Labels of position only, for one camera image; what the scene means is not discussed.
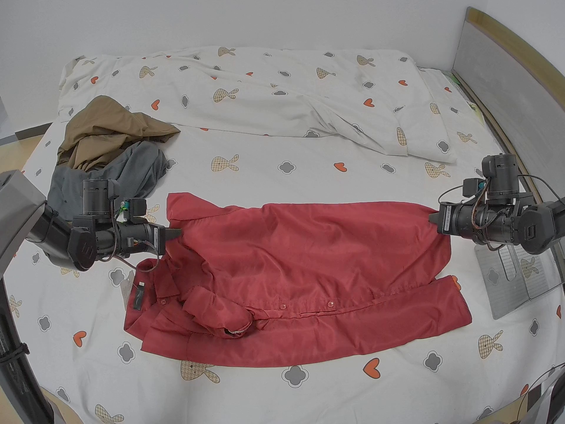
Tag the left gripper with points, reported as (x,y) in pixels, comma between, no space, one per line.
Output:
(137,239)

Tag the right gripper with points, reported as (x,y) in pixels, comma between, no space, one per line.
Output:
(459,221)

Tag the red shirt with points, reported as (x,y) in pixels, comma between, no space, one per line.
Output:
(309,259)

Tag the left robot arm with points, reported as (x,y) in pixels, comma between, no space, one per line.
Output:
(48,236)

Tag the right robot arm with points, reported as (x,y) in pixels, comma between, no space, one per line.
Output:
(538,228)

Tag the grey garment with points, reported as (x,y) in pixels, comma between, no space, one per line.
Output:
(141,170)

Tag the clear plastic box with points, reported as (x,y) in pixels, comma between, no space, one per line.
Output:
(507,289)

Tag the bed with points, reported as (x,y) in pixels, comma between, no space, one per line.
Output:
(287,179)

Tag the brown garment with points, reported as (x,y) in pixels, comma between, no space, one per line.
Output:
(106,122)

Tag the white printed quilt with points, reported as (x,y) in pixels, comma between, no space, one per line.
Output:
(265,91)

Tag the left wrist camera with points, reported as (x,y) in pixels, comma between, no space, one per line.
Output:
(134,208)

